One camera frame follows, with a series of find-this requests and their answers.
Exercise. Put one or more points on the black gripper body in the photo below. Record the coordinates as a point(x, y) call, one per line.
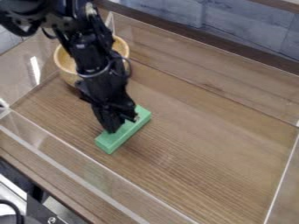
point(105, 86)

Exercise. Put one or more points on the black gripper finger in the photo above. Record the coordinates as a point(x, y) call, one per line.
point(109, 118)
point(127, 113)

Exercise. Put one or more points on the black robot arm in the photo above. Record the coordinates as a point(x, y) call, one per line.
point(73, 21)

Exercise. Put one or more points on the green rectangular block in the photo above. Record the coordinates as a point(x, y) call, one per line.
point(110, 142)

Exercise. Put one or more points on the black metal bracket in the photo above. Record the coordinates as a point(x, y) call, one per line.
point(38, 214)

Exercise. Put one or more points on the wooden bowl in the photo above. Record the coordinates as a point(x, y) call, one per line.
point(65, 62)

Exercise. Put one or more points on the clear acrylic enclosure wall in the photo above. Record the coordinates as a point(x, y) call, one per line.
point(214, 161)

